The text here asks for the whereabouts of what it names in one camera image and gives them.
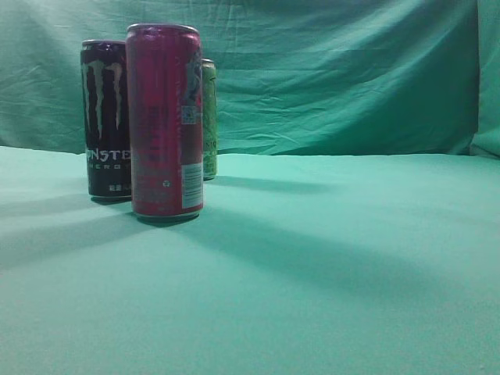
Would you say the black Monster energy can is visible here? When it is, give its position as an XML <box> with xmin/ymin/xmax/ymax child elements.
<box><xmin>80</xmin><ymin>40</ymin><xmax>131</xmax><ymax>201</ymax></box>

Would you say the green cloth backdrop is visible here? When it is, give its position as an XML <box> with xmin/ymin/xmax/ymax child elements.
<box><xmin>1</xmin><ymin>1</ymin><xmax>484</xmax><ymax>155</ymax></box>

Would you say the light green Monster can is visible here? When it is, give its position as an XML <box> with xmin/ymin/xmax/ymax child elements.
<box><xmin>202</xmin><ymin>59</ymin><xmax>218</xmax><ymax>180</ymax></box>

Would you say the pink slim drink can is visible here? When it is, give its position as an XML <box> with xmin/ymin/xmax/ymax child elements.
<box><xmin>126</xmin><ymin>23</ymin><xmax>203</xmax><ymax>220</ymax></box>

